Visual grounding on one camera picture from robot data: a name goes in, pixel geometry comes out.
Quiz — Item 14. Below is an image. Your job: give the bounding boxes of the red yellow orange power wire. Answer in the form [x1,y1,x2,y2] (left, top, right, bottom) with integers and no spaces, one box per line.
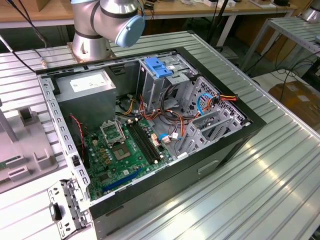
[211,92,238,107]

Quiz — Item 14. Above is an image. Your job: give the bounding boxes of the grey metal disk bay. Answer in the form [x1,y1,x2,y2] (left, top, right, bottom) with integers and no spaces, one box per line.
[174,76,252,161]

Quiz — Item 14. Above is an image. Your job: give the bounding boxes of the black RAM slot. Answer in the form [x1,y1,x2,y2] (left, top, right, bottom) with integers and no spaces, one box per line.
[126,122,154,165]
[132,120,160,163]
[135,119,163,162]
[129,121,157,164]

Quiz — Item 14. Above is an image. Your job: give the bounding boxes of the grey optical drive cage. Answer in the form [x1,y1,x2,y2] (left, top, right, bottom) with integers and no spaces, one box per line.
[136,53,198,113]

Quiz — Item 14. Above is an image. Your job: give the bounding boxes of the green motherboard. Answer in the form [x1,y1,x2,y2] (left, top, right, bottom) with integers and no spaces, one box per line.
[83,116,176,201]

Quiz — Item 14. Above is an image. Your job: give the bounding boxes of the CPU socket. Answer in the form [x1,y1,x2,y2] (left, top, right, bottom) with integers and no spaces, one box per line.
[109,142,133,162]

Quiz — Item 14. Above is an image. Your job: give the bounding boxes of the blue plastic drive latch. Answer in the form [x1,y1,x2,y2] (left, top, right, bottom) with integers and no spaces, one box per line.
[144,56,174,79]

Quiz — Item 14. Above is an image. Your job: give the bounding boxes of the blue expansion slot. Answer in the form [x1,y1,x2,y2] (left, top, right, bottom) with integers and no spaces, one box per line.
[101,166,144,194]

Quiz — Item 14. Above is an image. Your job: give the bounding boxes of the black open PC case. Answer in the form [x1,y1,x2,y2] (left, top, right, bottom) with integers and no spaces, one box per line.
[34,46,267,240]

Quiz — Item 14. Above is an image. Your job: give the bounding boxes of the grey power supply unit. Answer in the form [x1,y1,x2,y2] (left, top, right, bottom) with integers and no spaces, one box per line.
[53,69,118,131]

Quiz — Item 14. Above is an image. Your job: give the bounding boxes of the black tripod stand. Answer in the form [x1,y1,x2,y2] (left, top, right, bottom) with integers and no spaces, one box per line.
[206,0,232,52]

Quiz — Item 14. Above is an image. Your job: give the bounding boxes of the wooden top desk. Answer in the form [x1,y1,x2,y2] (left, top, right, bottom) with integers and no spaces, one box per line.
[0,0,298,29]

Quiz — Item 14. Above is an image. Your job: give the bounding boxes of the white box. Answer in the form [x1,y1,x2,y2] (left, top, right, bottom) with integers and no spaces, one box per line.
[203,0,237,8]

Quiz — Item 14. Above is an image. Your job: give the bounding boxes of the grey parts rack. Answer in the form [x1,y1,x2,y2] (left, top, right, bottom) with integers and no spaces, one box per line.
[0,98,56,193]

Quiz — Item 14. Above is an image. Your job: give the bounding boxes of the flat labelled cardboard box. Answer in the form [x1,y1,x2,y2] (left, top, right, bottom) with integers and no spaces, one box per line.
[268,80,320,126]

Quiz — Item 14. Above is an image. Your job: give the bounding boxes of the brown cardboard box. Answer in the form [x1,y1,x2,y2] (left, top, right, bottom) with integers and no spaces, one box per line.
[261,34,300,65]

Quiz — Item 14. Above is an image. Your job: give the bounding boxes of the green RAM stick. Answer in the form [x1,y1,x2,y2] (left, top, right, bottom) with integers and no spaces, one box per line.
[0,155,22,171]

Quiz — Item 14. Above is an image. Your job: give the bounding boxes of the metal slat side table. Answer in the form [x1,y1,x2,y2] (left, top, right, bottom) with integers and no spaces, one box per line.
[239,16,320,73]

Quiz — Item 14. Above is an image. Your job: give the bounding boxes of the multicolour wire bundle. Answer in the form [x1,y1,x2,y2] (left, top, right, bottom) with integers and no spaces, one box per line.
[138,94,201,141]

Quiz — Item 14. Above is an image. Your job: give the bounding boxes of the yellow black power wires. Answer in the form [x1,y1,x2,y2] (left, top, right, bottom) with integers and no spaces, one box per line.
[117,96,138,117]

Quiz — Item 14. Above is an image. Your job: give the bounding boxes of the blue flat data wire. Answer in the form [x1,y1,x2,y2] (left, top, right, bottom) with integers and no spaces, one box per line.
[196,92,216,116]

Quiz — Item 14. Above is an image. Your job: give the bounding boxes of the metal socket cover frame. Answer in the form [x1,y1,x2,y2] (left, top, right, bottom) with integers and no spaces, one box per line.
[99,119,126,147]

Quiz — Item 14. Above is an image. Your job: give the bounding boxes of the red black fan wire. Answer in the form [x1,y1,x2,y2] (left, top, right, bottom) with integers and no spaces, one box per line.
[69,113,88,151]

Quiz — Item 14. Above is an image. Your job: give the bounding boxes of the brown square base plate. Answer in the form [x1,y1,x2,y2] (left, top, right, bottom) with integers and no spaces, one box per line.
[66,41,117,63]

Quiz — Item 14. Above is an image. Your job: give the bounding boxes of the metal expansion card bracket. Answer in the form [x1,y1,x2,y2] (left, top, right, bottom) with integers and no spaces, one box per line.
[47,178,92,237]

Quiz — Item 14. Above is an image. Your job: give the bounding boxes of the grey cable with metal plug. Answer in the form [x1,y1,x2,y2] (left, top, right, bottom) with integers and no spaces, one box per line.
[33,48,48,69]

